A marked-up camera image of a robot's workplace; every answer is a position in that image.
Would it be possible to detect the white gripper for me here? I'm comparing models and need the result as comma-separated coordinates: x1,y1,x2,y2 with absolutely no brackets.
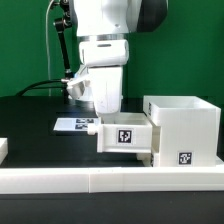
79,39,129,116

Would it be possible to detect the white drawer box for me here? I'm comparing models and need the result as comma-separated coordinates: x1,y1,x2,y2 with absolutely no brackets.
136,153,160,167
87,112,160,154

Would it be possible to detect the white front drawer box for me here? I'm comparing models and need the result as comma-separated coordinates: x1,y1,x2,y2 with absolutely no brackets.
136,153,160,167

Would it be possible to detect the white drawer cabinet frame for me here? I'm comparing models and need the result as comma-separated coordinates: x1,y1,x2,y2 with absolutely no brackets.
143,96,221,167

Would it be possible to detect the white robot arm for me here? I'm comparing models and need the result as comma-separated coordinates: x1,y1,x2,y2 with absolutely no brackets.
69,0,168,117

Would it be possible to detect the marker tag sheet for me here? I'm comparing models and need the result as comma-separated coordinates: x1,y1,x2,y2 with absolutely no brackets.
53,118,99,131

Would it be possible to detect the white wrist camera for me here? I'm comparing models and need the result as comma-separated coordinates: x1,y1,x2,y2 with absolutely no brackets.
66,73,91,100

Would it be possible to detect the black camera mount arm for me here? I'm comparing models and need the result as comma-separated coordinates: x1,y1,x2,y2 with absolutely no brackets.
54,0,73,78

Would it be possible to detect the black cable bundle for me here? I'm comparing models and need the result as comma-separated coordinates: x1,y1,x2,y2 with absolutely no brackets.
15,78,69,98

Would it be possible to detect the grey hanging cable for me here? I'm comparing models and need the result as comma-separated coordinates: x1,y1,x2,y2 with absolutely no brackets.
45,0,55,81

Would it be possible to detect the white left fence wall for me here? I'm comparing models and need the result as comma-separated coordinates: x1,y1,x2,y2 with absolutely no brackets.
0,138,8,165

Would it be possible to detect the white fence wall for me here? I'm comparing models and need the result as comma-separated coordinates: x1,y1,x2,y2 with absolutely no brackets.
0,166,224,194
0,138,8,165
216,157,224,167

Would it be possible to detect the white right fence wall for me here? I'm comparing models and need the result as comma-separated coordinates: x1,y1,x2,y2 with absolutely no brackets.
216,157,224,167

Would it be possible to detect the white front fence wall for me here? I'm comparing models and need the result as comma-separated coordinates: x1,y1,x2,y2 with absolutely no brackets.
0,166,224,194

